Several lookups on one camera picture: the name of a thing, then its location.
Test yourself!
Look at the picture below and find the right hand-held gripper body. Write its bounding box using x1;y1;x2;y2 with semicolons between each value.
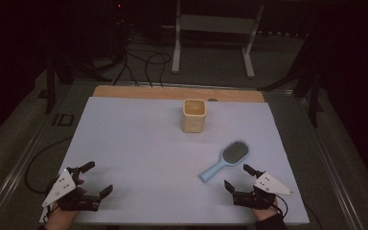
232;172;295;211

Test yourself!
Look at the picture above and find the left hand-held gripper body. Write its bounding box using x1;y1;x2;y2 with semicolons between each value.
41;167;103;213

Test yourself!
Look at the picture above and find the light blue hairbrush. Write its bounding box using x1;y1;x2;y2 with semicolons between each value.
198;139;251;184

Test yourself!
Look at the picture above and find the beige square cup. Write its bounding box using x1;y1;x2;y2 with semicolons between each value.
181;99;208;134

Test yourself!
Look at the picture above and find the person's right hand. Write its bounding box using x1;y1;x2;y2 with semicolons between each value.
252;197;281;222

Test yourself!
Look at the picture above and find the person's left hand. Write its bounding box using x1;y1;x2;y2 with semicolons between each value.
44;179;87;230

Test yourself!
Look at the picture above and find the white table mat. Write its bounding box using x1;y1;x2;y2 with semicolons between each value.
38;96;311;225

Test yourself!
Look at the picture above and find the black tripod stand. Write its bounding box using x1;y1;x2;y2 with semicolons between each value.
258;32;324;128
37;52;113;115

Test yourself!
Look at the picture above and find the white metal stand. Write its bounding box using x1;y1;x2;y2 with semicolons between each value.
171;0;265;80

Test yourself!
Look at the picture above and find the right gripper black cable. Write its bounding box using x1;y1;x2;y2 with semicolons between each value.
272;194;289;219

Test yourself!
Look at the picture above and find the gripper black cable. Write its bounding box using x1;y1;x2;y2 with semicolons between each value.
272;194;289;219
42;204;60;223

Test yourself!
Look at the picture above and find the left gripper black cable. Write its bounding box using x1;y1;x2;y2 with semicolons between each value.
42;204;60;223

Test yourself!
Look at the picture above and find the long black cable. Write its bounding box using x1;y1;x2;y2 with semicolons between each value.
24;136;74;195

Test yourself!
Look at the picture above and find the metal floor rail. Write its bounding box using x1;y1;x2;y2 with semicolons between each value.
295;90;367;230
0;83;78;228

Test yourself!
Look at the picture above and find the black rectangular bracket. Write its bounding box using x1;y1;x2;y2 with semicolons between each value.
52;113;76;127

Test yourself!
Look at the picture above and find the looped black floor cable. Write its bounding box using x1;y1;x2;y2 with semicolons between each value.
126;49;173;88

